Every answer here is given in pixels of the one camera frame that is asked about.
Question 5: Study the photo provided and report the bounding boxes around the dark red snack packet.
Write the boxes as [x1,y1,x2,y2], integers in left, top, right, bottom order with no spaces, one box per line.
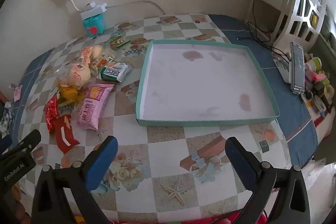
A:
[54,114,80,154]

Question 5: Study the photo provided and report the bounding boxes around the red nice wafer packet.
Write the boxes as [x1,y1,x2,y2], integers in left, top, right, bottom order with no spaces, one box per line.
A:
[45,94,60,135]

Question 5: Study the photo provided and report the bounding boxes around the yellow bagged cake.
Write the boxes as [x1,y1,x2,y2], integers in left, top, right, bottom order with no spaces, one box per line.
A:
[56,81,85,107]

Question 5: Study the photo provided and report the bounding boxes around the pink swiss roll packet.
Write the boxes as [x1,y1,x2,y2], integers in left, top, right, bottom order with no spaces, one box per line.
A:
[76,84,114,131]

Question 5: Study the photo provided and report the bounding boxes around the clear bagged round bun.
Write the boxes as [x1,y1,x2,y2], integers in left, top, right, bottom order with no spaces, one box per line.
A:
[58,63,91,90]

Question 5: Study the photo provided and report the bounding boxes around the orange striped cake packet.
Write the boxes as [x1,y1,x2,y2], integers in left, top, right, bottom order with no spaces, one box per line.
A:
[79,46,94,66]

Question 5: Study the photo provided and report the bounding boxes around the beige persimmon cake packet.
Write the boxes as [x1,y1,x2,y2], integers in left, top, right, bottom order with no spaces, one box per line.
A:
[89,53,115,77]

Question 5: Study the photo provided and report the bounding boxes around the green white Korean snack packet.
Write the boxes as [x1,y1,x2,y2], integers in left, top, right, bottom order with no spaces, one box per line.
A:
[98,60,131,84]

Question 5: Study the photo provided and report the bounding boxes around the green edged milk biscuit packet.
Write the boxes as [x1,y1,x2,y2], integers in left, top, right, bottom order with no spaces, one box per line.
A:
[109,33,130,50]

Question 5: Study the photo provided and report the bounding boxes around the blue white crumpled wrapper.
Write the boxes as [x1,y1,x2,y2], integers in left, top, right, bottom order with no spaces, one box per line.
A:
[0,102,14,137]

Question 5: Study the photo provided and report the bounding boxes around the small pink sachet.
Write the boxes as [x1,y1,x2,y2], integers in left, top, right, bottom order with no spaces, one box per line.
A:
[13,85,23,102]

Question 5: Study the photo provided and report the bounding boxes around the white phone stand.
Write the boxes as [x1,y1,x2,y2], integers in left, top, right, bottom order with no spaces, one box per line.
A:
[273,57,291,84]

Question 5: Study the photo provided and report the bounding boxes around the smartphone on stand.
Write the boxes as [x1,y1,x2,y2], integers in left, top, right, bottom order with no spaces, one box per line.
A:
[289,42,305,95]

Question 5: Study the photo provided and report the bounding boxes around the teal box with red tag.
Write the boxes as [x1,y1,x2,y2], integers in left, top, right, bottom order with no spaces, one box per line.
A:
[83,14,105,37]

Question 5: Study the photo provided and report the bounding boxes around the teal shallow cardboard tray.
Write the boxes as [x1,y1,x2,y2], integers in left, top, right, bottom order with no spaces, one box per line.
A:
[135,40,280,127]

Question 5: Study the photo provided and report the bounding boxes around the white power strip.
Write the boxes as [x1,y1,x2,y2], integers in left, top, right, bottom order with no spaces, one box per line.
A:
[80,3,107,20]

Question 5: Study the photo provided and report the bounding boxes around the grey power cable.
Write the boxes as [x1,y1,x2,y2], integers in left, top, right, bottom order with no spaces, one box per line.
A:
[106,0,166,17]

